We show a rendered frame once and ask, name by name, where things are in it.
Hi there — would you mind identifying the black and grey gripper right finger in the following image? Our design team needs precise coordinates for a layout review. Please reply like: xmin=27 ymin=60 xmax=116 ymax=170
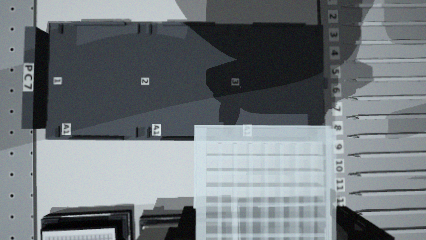
xmin=336 ymin=206 xmax=395 ymax=240

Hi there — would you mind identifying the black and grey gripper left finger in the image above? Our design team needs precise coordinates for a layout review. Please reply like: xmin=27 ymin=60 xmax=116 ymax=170
xmin=164 ymin=206 xmax=196 ymax=240

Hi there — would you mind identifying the grey perforated metal plate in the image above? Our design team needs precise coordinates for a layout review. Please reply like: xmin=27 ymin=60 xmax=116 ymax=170
xmin=0 ymin=0 xmax=33 ymax=240

